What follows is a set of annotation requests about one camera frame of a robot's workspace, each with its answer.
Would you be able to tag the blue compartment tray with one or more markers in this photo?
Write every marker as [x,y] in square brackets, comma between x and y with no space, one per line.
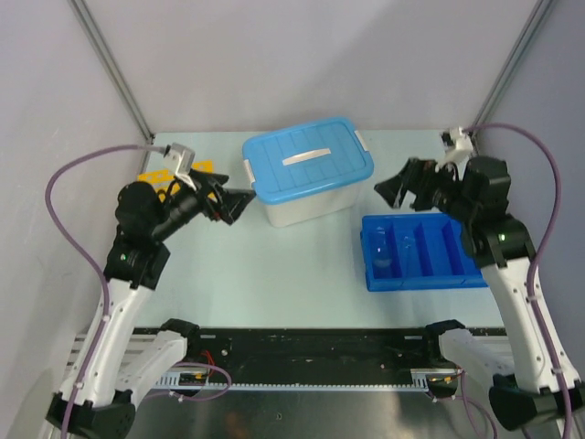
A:
[441,261]

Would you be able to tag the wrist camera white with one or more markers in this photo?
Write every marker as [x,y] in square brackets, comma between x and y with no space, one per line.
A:
[458,147]
[178,159]

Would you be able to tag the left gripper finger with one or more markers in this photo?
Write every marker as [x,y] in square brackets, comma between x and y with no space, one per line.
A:
[231,203]
[203,178]

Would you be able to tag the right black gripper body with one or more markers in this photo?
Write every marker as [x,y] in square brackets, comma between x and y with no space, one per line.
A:
[447,195]

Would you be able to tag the blue plastic lid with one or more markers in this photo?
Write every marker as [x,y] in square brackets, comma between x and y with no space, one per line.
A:
[306,159]

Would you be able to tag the white plastic tub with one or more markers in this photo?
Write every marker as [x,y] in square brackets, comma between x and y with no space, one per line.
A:
[314,206]

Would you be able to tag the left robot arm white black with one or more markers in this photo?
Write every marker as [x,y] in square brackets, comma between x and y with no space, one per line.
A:
[101,395]

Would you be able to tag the yellow test tube rack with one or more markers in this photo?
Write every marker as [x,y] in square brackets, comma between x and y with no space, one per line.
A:
[161,179]

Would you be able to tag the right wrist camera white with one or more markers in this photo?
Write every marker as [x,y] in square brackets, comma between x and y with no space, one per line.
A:
[458,147]

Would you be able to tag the clear watch glass dish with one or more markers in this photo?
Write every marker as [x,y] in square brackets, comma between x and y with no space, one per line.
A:
[381,254]

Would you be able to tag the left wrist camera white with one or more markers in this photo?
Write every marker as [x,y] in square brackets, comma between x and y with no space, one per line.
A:
[178,159]

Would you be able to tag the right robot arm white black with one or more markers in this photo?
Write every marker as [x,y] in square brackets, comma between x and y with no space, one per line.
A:
[539,384]

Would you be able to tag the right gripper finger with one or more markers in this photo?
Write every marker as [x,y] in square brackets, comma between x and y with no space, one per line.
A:
[414,171]
[392,191]

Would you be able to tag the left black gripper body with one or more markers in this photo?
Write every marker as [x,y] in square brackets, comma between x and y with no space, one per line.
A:
[186,204]

